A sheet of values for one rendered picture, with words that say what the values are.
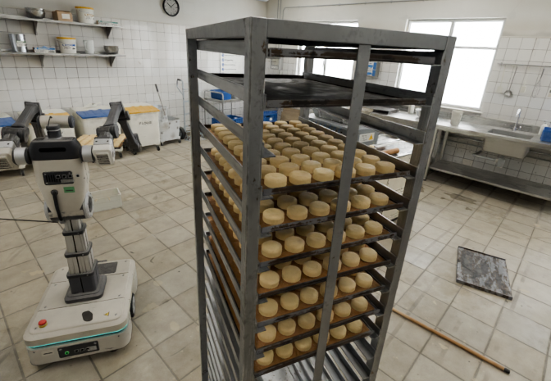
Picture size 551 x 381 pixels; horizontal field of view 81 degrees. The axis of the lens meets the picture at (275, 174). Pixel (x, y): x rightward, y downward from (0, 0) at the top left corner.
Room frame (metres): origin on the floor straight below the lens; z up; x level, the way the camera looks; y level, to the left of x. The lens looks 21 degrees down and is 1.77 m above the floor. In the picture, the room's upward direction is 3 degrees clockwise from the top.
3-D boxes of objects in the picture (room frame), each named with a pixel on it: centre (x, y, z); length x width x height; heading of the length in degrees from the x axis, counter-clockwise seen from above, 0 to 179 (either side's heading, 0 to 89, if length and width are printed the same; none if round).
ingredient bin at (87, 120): (4.92, 2.85, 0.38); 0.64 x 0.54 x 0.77; 47
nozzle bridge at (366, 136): (3.02, -0.56, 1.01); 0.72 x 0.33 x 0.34; 38
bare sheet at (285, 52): (0.95, -0.03, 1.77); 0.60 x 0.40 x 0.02; 25
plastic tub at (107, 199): (3.25, 1.91, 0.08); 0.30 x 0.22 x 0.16; 126
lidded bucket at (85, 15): (5.16, 2.91, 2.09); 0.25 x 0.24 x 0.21; 47
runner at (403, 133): (1.04, -0.21, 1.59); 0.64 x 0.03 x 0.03; 25
